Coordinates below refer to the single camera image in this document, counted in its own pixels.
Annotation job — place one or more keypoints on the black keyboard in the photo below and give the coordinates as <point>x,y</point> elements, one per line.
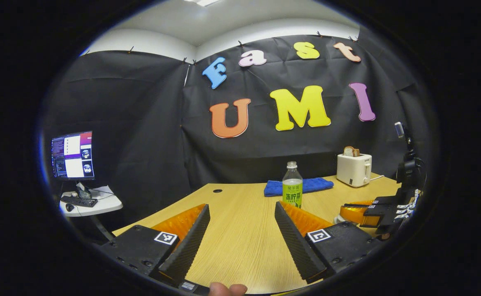
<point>79,201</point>

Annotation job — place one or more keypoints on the black computer mouse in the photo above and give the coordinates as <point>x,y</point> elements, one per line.
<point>69,207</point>

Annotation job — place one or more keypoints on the blue towel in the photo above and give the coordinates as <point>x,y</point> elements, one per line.
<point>314,185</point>

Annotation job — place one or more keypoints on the toasted bread slice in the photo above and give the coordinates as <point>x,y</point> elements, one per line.
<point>350,151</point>

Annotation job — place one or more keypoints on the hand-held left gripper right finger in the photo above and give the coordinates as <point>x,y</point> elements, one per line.
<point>296,242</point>

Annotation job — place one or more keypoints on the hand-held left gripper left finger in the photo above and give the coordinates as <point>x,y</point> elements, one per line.
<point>185,248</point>

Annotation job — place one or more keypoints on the white toaster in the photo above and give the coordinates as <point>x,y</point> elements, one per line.
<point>353,170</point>

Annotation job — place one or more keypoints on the ceiling light panel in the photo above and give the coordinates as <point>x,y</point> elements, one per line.
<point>202,2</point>

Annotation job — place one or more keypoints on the green label water bottle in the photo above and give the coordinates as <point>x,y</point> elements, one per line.
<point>292,189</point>

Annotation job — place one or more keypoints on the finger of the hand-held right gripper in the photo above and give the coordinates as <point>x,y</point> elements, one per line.
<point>384,201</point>
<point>378,216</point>

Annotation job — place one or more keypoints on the computer monitor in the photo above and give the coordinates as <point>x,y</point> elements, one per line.
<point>73,155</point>

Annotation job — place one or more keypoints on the white side table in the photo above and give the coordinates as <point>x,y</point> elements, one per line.
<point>107,203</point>

